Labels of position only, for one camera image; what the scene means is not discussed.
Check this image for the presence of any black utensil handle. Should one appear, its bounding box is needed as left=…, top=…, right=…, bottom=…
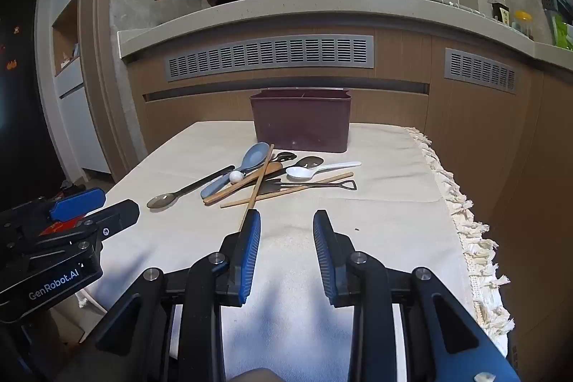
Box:
left=269, top=156, right=325, bottom=177

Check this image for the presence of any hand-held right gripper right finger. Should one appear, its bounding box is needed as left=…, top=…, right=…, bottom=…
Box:
left=312, top=209, right=522, bottom=382

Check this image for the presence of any shovel-shaped metal spoon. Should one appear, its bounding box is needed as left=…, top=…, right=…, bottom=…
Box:
left=256, top=178, right=358, bottom=195

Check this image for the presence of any wooden kitchen cabinet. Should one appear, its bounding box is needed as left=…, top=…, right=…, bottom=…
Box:
left=116, top=26, right=573, bottom=320

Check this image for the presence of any black-handled metal spoon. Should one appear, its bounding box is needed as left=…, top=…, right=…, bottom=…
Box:
left=147, top=165, right=236, bottom=211

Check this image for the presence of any jar with yellow lid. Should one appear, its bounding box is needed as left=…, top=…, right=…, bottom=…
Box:
left=512, top=10, right=535, bottom=40

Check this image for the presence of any blue plastic rice spoon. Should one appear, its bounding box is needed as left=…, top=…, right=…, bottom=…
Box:
left=200, top=142, right=270, bottom=199

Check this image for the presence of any beige kitchen countertop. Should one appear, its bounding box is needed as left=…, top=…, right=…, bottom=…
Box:
left=117, top=0, right=573, bottom=72

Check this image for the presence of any maroon plastic utensil container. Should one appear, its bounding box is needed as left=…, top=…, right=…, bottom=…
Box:
left=249, top=89, right=352, bottom=154

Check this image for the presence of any white plastic spoon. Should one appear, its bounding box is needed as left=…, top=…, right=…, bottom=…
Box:
left=285, top=161, right=362, bottom=180

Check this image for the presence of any large grey vent grille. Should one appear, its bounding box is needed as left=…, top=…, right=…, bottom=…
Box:
left=165, top=35, right=374, bottom=82

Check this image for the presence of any wooden spoon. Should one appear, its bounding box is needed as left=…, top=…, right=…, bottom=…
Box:
left=202, top=162, right=284, bottom=205

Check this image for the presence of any dark bottle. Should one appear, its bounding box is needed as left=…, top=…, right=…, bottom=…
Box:
left=491, top=1, right=511, bottom=25

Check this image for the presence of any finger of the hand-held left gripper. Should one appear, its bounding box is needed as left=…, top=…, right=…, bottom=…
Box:
left=0, top=187, right=107, bottom=233
left=38, top=198, right=141, bottom=251

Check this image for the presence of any wooden chopstick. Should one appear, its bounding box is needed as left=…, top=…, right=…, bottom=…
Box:
left=219, top=171, right=354, bottom=209
left=239, top=143, right=275, bottom=234

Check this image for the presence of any cream fringed tablecloth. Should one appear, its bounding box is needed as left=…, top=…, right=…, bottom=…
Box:
left=76, top=121, right=515, bottom=382

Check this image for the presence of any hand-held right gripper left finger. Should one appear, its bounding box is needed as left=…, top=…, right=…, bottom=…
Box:
left=94, top=209, right=262, bottom=382

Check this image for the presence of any white shelf cabinet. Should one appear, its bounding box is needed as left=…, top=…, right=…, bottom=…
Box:
left=33, top=0, right=112, bottom=181

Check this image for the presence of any small grey vent grille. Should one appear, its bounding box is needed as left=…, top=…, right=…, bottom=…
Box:
left=444, top=48, right=516, bottom=92

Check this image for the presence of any green packet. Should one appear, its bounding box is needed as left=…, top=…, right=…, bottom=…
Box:
left=550, top=13, right=573, bottom=49

